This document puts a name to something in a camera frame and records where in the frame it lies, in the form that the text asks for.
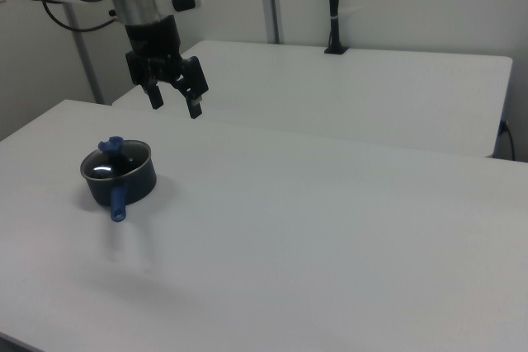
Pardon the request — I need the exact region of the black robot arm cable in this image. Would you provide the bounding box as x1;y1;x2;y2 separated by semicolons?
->
40;0;125;33

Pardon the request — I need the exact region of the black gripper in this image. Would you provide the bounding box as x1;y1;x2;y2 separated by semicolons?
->
124;16;210;120

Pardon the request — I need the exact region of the black cable by table edge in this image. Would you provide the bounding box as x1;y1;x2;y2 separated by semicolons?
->
498;120;516;162

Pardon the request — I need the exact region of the dark saucepan with blue handle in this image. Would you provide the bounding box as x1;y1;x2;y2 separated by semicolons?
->
79;140;158;224

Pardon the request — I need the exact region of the glass lid with blue knob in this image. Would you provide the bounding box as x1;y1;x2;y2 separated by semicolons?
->
80;135;152;182

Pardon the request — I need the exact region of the white side table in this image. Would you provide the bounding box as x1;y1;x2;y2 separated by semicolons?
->
111;40;514;159

